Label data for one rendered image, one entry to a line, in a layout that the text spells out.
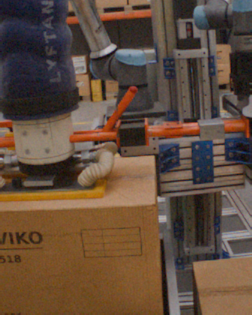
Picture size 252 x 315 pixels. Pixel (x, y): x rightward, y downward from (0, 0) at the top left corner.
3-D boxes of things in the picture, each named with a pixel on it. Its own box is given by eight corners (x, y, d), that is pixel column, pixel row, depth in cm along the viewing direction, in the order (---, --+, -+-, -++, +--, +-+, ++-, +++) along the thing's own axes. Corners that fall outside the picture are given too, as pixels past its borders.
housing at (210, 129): (200, 141, 120) (199, 124, 119) (197, 135, 127) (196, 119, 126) (225, 139, 120) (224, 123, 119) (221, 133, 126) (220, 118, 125)
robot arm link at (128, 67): (131, 86, 168) (127, 51, 165) (109, 85, 179) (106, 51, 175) (154, 82, 176) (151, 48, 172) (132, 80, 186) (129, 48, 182)
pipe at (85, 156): (-20, 188, 118) (-24, 169, 116) (6, 160, 142) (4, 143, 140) (102, 183, 115) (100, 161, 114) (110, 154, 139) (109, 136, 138)
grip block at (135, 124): (117, 148, 121) (115, 127, 119) (119, 139, 130) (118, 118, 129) (148, 146, 120) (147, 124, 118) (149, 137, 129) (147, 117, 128)
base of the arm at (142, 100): (115, 106, 186) (113, 82, 184) (152, 103, 186) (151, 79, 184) (115, 113, 172) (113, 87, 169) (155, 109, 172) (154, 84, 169)
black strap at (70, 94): (-11, 118, 114) (-14, 103, 113) (14, 102, 136) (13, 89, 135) (72, 110, 112) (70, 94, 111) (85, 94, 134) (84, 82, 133)
